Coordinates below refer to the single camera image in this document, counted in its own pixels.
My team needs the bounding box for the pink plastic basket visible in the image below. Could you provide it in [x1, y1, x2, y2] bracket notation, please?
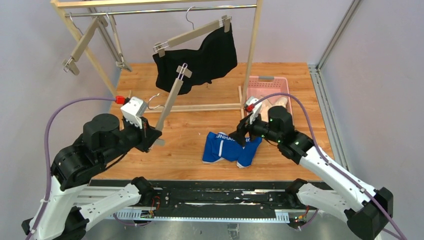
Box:
[246, 76, 293, 122]

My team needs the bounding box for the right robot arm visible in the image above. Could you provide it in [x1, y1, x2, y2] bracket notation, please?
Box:
[229, 106, 394, 240]

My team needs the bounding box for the blue underwear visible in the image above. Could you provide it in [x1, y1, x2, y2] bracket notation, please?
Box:
[202, 132, 262, 169]

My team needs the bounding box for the hanger holding black underwear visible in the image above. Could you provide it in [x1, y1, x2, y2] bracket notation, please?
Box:
[153, 6, 232, 57]

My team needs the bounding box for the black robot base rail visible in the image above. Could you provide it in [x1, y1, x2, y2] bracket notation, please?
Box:
[130, 180, 315, 228]

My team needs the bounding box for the wooden clothes rack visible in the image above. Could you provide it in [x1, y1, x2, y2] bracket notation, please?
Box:
[50, 0, 265, 136]

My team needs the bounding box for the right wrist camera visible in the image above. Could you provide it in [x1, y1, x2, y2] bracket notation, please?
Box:
[244, 96, 262, 125]

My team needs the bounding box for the aluminium frame post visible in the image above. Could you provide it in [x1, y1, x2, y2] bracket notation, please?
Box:
[315, 0, 363, 72]

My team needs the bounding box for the black underwear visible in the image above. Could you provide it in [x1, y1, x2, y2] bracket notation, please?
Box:
[152, 27, 238, 95]

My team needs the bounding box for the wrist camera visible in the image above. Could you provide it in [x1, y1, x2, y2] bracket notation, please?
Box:
[120, 96, 148, 129]
[244, 96, 262, 125]

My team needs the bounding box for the empty hanger on rack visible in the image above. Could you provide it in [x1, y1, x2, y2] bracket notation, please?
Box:
[62, 16, 108, 76]

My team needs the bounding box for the beige clip hanger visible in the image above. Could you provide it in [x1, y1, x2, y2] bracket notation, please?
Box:
[106, 13, 133, 72]

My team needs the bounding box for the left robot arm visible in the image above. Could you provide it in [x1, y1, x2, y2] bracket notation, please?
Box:
[21, 113, 162, 240]

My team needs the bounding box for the hanger holding blue underwear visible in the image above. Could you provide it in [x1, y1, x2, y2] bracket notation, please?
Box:
[147, 63, 192, 132]

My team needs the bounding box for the beige underwear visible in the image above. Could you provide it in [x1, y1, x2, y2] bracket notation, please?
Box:
[260, 96, 289, 114]

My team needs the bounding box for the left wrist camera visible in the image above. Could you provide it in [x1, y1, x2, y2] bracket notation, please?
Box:
[120, 96, 148, 129]

